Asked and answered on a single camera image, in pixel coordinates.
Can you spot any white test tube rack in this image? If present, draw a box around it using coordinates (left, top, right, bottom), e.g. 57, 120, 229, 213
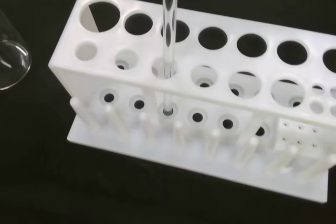
48, 0, 336, 204

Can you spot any small clear glass beaker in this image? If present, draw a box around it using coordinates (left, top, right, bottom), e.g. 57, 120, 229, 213
0, 8, 33, 91

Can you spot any black scalloped bench cloth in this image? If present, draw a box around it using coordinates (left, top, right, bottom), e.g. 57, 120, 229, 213
0, 0, 336, 224

